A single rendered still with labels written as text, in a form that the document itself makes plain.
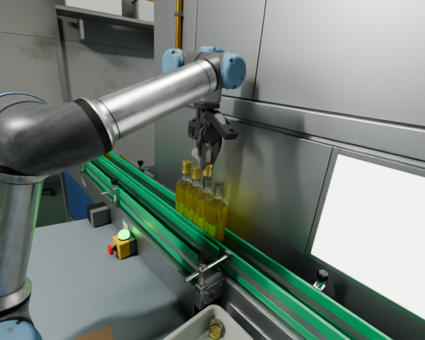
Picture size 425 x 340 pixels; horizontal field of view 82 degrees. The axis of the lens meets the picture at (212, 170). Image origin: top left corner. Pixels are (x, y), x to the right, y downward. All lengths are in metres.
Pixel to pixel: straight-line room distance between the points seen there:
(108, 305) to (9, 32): 3.11
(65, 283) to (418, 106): 1.13
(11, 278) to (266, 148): 0.69
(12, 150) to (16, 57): 3.16
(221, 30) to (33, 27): 2.81
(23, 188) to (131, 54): 3.18
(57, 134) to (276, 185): 0.61
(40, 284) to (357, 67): 1.16
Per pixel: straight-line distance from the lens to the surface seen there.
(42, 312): 1.01
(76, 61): 3.55
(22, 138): 0.43
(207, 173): 0.81
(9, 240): 0.61
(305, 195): 0.76
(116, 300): 0.97
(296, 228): 0.81
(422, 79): 0.68
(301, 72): 0.77
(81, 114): 0.42
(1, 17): 3.61
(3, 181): 0.56
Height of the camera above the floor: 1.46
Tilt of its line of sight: 21 degrees down
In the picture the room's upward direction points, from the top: 5 degrees clockwise
